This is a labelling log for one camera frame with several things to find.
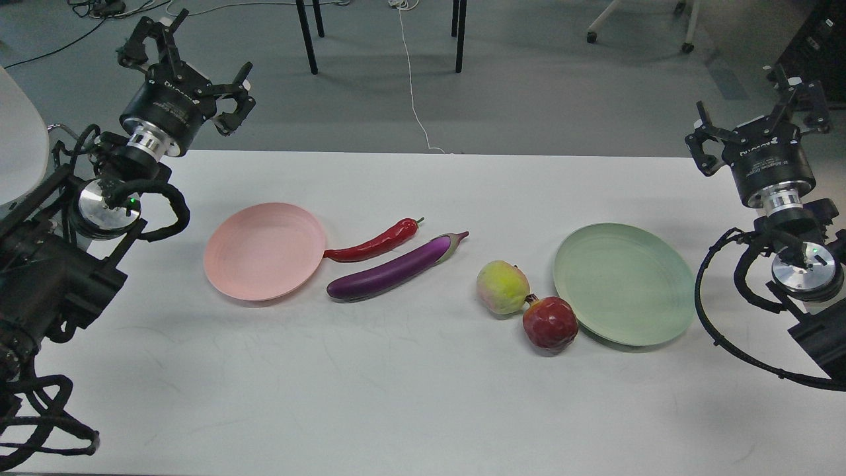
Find yellow green apple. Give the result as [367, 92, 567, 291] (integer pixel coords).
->
[475, 260, 531, 315]

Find green plate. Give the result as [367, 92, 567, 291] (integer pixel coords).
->
[552, 223, 696, 347]

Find red pomegranate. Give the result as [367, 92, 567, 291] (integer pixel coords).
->
[522, 294, 580, 354]

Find black floor cables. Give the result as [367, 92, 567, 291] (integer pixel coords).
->
[4, 0, 174, 71]

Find purple eggplant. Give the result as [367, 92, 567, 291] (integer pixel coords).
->
[326, 231, 469, 301]

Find white chair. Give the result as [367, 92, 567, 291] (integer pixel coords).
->
[1, 68, 49, 208]

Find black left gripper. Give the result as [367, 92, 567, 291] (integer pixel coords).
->
[116, 15, 256, 158]

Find white floor cable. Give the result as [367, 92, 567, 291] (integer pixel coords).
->
[387, 0, 446, 154]

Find black equipment case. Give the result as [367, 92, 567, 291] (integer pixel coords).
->
[767, 1, 845, 110]

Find white rolling chair base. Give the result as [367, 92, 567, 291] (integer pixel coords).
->
[584, 1, 704, 56]

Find red chili pepper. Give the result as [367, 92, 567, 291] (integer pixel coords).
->
[323, 217, 425, 263]

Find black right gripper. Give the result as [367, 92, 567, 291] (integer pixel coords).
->
[685, 64, 833, 209]

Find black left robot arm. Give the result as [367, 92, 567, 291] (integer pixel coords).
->
[1, 9, 256, 472]

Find pink plate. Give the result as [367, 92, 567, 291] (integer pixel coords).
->
[203, 202, 327, 301]

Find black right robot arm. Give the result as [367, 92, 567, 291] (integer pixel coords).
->
[685, 64, 845, 392]

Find black table legs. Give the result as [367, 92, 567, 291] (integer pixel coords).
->
[293, 1, 469, 77]

